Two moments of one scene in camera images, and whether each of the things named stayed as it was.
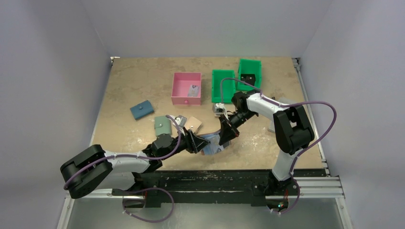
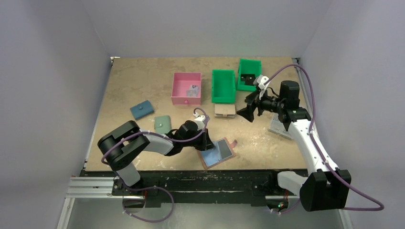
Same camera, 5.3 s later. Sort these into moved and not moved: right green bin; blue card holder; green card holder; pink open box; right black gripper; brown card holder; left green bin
Moved: right black gripper; brown card holder
Not moved: blue card holder; pink open box; left green bin; right green bin; green card holder
